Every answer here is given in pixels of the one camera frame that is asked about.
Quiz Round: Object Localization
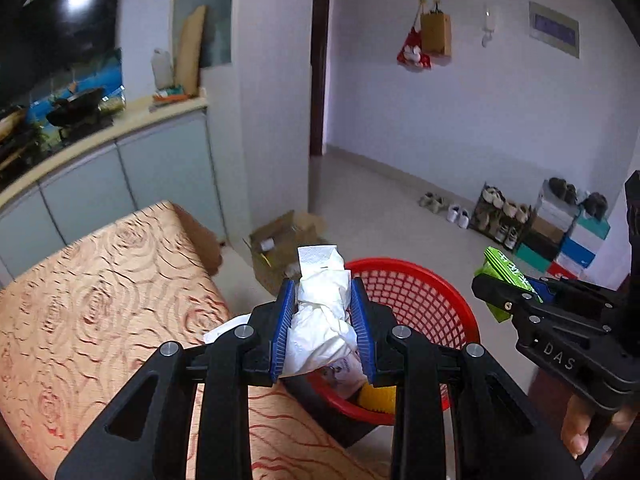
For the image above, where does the red hanging decoration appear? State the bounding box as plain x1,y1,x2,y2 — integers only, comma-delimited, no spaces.
396,0,432,70

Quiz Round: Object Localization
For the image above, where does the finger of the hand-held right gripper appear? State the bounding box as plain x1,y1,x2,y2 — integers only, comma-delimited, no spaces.
471,275,616,348
530,276,626,328

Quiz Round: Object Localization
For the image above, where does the white wall intercom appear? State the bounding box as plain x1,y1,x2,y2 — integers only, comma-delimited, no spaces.
481,6,497,48

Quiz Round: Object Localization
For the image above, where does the grey kitchen cabinet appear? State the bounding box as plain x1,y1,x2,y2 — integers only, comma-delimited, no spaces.
0,107,226,288

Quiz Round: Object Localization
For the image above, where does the beige pan with wooden handle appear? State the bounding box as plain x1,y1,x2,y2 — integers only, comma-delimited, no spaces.
0,106,28,141

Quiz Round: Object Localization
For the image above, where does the dark brown pair of shoes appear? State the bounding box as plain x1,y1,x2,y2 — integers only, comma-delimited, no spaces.
547,177,578,205

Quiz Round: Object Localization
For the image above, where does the frosted glass panel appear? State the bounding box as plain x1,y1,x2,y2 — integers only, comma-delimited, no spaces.
172,0,235,68

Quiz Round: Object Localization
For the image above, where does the green snack packet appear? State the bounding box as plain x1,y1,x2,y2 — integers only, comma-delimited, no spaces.
474,246,536,323

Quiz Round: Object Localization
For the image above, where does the black wok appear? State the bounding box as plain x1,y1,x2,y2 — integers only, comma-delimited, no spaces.
46,88,106,126

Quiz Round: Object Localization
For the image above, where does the white plastic jug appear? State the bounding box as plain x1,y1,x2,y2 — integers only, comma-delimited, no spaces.
151,48,174,90

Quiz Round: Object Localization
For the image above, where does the wooden shoe rack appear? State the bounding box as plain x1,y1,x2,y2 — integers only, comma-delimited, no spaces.
470,185,536,251

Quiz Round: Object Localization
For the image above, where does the wooden cutting board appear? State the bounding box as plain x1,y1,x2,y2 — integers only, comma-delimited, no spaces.
173,6,207,98

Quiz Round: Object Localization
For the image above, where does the black range hood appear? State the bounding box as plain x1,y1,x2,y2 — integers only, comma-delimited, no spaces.
0,0,123,106

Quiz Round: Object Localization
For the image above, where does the person's right hand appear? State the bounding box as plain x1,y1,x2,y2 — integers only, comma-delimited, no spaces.
561,395,640,459

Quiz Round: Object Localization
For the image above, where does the blue backsplash picture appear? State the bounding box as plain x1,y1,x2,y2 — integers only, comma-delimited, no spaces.
25,49,125,126

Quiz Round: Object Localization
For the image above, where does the grey furry pair of shoes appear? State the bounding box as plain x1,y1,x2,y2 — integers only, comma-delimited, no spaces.
580,192,608,221

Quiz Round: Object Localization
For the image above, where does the beige kitchen countertop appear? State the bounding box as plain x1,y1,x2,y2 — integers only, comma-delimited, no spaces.
0,95,208,211

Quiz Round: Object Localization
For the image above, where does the red plastic basket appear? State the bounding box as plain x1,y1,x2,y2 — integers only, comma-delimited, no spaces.
287,258,482,423

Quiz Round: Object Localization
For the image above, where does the white tissue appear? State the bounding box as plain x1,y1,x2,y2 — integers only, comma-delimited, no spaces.
202,245,362,378

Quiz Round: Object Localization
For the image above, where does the dark door frame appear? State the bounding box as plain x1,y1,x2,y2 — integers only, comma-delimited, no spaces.
310,0,332,158

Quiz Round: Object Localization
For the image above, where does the brown paper bag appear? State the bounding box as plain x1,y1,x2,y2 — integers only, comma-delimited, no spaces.
420,0,452,57

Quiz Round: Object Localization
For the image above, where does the cardboard box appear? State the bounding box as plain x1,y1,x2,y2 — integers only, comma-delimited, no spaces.
243,210,328,297

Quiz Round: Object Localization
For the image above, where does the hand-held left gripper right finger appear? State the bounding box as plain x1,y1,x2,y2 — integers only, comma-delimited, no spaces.
350,277,586,480

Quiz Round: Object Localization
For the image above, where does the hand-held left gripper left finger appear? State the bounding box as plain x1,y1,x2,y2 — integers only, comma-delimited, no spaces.
55,277,297,480

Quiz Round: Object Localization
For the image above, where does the stack of shoe boxes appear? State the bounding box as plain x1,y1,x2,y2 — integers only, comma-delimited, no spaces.
515,192,612,281

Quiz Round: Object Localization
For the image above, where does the white printed wrapper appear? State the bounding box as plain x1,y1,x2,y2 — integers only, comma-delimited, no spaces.
312,352,368,401

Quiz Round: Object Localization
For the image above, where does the grey wall panel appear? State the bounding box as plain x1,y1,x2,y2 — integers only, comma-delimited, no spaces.
529,1,581,58

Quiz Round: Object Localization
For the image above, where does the rose patterned tablecloth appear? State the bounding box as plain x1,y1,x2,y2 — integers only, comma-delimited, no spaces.
0,201,396,480

